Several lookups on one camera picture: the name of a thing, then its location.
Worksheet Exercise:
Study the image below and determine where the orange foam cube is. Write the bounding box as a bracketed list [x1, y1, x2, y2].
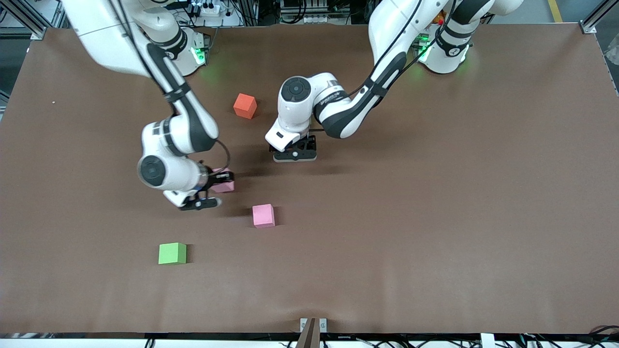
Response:
[234, 93, 258, 120]

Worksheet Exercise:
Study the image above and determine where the green foam cube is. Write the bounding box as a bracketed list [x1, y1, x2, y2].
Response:
[158, 242, 187, 265]

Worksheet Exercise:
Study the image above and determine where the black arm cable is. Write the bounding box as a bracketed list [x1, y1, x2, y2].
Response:
[353, 0, 457, 97]
[109, 0, 231, 174]

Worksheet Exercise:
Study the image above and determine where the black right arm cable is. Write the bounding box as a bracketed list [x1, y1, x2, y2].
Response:
[109, 0, 231, 174]

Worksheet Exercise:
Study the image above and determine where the grey electronics box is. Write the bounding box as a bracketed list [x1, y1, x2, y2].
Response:
[280, 0, 340, 25]

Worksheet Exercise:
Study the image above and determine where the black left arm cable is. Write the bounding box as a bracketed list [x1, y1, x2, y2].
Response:
[353, 0, 457, 97]

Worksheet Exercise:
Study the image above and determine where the pink foam cube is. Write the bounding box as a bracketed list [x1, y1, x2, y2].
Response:
[252, 203, 276, 229]
[211, 168, 236, 193]

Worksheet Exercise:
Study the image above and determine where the white power strip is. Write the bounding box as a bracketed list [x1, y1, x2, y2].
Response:
[191, 1, 221, 16]

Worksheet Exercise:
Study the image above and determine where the aluminium frame profile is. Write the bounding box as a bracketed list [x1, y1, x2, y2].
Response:
[0, 0, 63, 40]
[579, 0, 619, 34]

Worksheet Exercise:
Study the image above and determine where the aluminium post with bracket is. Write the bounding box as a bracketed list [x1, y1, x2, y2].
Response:
[296, 317, 328, 348]

